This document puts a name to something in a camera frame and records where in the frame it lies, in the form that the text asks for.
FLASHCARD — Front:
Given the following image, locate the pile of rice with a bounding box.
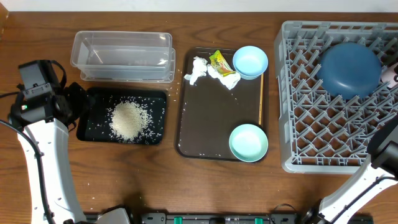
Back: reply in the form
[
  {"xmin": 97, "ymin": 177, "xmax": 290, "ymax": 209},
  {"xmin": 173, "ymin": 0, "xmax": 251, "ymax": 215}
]
[{"xmin": 107, "ymin": 96, "xmax": 165, "ymax": 145}]

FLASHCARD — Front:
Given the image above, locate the dark blue plate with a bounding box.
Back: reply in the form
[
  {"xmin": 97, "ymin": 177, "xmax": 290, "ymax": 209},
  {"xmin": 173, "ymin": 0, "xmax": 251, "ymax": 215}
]
[{"xmin": 316, "ymin": 42, "xmax": 382, "ymax": 100}]

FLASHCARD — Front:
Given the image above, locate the pink cup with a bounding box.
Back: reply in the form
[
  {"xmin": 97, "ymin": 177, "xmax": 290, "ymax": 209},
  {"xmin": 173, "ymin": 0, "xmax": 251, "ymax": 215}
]
[{"xmin": 381, "ymin": 63, "xmax": 398, "ymax": 89}]

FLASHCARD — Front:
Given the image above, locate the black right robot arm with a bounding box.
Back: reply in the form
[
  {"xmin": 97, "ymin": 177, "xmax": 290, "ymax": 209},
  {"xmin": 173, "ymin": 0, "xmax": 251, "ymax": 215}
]
[{"xmin": 300, "ymin": 116, "xmax": 397, "ymax": 223}]

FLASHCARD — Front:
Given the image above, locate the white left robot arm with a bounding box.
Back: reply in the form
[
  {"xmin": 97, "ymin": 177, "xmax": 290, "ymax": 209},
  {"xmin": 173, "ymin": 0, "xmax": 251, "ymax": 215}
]
[{"xmin": 7, "ymin": 83, "xmax": 131, "ymax": 223}]

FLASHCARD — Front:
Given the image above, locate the grey dishwasher rack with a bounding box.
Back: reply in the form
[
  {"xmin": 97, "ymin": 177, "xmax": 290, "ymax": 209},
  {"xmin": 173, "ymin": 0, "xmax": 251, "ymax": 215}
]
[{"xmin": 274, "ymin": 21, "xmax": 397, "ymax": 174}]

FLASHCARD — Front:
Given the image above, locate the black rectangular tray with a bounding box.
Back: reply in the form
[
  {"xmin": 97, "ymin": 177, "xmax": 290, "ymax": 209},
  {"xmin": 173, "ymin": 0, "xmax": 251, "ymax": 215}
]
[{"xmin": 76, "ymin": 87, "xmax": 167, "ymax": 145}]

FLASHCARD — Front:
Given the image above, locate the clear plastic bin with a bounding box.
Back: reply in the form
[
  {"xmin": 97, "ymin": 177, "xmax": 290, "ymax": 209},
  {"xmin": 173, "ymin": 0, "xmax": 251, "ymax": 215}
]
[{"xmin": 70, "ymin": 30, "xmax": 175, "ymax": 83}]

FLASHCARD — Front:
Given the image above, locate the crumpled white tissue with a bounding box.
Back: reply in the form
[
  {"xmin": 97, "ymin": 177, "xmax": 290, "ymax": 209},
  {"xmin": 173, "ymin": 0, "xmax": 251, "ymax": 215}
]
[{"xmin": 184, "ymin": 57, "xmax": 208, "ymax": 85}]

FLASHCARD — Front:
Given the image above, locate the brown serving tray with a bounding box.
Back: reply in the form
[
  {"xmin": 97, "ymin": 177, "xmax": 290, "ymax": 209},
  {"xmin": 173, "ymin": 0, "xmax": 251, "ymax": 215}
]
[{"xmin": 174, "ymin": 47, "xmax": 269, "ymax": 163}]

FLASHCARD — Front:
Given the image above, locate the yellow green snack wrapper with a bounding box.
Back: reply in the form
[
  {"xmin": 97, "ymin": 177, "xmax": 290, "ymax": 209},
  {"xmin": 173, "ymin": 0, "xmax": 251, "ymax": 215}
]
[{"xmin": 209, "ymin": 50, "xmax": 236, "ymax": 77}]

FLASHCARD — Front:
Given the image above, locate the crumpled white napkin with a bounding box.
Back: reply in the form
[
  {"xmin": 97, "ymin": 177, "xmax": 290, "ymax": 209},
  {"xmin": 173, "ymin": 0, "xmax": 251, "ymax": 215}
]
[{"xmin": 207, "ymin": 65, "xmax": 241, "ymax": 90}]

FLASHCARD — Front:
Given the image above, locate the mint green bowl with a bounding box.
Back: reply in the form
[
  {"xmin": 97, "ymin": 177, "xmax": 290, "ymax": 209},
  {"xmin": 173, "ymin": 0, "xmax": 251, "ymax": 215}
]
[{"xmin": 229, "ymin": 124, "xmax": 269, "ymax": 162}]

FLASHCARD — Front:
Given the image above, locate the light blue bowl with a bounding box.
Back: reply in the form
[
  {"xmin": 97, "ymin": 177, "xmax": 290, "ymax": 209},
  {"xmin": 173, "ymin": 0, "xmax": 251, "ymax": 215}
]
[{"xmin": 233, "ymin": 45, "xmax": 269, "ymax": 80}]

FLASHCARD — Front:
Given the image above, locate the wooden chopstick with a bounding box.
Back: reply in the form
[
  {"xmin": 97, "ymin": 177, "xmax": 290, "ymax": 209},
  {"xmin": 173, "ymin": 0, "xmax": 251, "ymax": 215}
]
[{"xmin": 258, "ymin": 73, "xmax": 264, "ymax": 126}]

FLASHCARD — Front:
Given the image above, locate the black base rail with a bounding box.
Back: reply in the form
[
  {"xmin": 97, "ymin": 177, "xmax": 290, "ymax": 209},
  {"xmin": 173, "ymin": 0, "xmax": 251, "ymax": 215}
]
[{"xmin": 129, "ymin": 213, "xmax": 300, "ymax": 224}]

